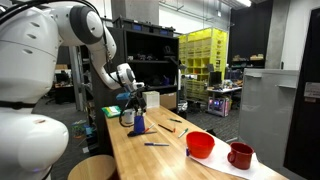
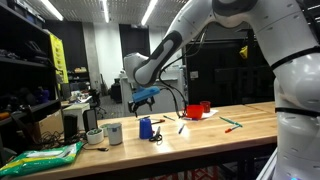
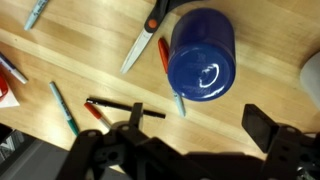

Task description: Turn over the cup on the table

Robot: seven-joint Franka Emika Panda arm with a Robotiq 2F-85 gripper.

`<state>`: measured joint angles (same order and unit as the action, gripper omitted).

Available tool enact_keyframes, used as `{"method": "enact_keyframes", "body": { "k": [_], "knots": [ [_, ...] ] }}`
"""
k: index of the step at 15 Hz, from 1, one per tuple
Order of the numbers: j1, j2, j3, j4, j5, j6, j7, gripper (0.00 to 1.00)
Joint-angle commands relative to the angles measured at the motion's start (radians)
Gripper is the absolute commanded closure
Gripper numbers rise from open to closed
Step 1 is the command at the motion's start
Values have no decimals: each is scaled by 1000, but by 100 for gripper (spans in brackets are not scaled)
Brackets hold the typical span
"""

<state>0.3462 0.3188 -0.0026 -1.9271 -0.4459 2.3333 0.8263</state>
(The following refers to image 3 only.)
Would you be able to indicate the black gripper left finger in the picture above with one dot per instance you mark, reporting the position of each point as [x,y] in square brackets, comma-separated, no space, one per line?
[86,153]

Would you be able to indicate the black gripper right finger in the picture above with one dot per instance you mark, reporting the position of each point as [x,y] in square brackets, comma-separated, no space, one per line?
[286,153]

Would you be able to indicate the blue plastic cup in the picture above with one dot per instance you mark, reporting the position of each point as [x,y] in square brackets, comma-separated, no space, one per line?
[200,56]

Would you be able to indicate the green capped white marker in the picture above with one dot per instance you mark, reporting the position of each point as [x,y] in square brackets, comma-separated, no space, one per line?
[61,105]

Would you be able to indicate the grey metal cabinet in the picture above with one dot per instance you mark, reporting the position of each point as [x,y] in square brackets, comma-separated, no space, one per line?
[33,166]

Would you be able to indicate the thin black pen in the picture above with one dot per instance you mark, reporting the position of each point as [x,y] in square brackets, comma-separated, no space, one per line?
[113,105]

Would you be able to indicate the white paper sheet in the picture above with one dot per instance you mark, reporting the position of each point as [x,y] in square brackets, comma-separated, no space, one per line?
[8,100]

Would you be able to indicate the red bowl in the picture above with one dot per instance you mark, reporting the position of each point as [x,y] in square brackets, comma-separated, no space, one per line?
[2,88]

